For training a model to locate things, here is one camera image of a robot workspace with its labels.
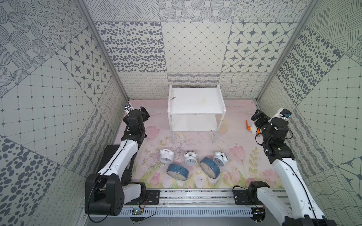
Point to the right blue round alarm clock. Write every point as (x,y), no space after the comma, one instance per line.
(210,168)

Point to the left blue round alarm clock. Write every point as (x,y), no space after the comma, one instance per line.
(177,172)

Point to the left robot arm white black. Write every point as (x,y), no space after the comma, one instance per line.
(107,191)

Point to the white two-tier shelf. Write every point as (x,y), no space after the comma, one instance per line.
(195,110)

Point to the orange white tool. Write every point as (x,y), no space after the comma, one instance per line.
(252,128)

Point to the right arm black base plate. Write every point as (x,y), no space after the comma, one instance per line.
(241,197)

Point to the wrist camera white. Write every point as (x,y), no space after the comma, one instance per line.
(283,114)
(127,107)

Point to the green circuit board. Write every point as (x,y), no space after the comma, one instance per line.
(137,212)

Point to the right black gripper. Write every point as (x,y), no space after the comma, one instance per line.
(264,119)

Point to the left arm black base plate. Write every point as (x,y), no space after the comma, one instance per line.
(147,197)

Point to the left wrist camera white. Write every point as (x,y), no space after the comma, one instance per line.
(127,107)

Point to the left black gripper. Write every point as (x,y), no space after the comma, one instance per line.
(140,113)

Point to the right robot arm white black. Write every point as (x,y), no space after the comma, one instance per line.
(303,210)

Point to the blue round alarm clock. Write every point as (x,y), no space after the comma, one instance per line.
(177,172)
(210,168)

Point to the white plastic twin-bell alarm clock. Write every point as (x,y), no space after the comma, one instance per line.
(166,156)

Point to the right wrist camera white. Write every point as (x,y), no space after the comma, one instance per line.
(283,114)

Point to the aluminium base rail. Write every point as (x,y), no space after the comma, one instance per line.
(194,203)

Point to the white metal twin-bell alarm clock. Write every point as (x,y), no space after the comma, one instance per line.
(220,158)

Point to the small white twin-bell alarm clock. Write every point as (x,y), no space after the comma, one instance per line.
(190,158)

